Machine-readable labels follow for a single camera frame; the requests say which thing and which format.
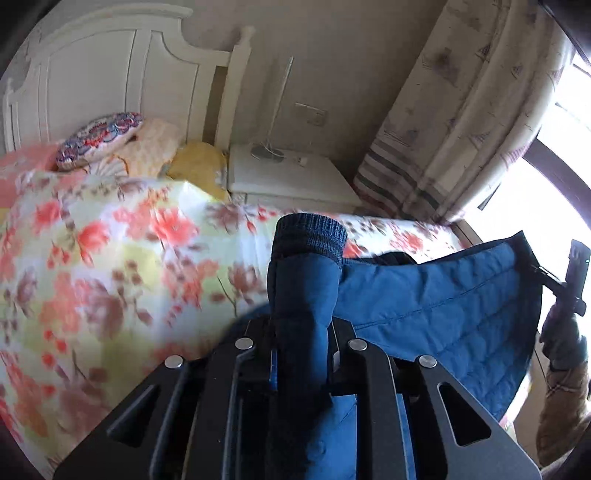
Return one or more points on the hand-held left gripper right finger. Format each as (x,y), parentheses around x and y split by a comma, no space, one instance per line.
(358,364)

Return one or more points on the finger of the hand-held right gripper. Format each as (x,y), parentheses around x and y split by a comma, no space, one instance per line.
(556,281)

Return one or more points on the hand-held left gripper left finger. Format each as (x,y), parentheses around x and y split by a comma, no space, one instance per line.
(256,364)

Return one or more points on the blue quilted puffer jacket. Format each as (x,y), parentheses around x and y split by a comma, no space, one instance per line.
(438,304)

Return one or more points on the person's right hand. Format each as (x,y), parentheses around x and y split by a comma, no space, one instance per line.
(561,341)

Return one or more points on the dark framed window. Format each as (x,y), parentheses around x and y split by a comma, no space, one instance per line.
(554,184)

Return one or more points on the floral quilt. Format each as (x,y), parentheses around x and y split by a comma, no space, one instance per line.
(115,277)

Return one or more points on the white nightstand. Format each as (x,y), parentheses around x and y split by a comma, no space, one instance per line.
(286,180)

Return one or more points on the sailboat print curtain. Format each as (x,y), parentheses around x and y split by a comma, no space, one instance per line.
(461,115)

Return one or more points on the yellow pillow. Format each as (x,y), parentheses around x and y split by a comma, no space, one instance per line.
(198,166)

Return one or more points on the cream textured pillow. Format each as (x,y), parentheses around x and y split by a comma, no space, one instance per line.
(152,147)

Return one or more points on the white slim desk lamp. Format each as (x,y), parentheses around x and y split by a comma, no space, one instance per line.
(277,110)

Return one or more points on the round patterned pillow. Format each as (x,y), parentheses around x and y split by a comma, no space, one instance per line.
(97,138)

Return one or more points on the pink floral pillowcase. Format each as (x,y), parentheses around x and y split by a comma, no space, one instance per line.
(23,170)

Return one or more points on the white wooden bed headboard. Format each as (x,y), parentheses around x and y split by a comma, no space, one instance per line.
(115,69)

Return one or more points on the wall power socket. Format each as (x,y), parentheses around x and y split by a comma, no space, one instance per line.
(312,114)

